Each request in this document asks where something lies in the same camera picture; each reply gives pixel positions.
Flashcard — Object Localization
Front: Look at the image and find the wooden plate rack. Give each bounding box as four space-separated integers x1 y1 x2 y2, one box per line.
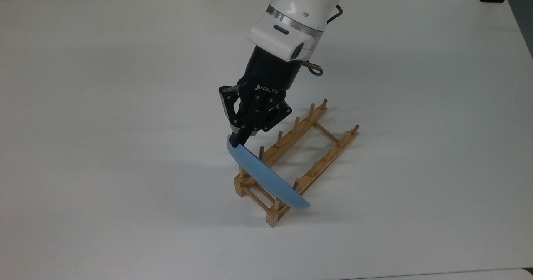
234 99 360 228

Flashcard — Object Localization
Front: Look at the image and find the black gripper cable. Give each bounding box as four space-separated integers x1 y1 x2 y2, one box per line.
303 5 344 77

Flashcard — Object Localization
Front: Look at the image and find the blue round plate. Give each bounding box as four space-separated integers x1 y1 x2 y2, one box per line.
226 134 312 209

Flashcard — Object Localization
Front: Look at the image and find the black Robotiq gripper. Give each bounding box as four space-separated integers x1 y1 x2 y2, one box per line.
219 47 302 148

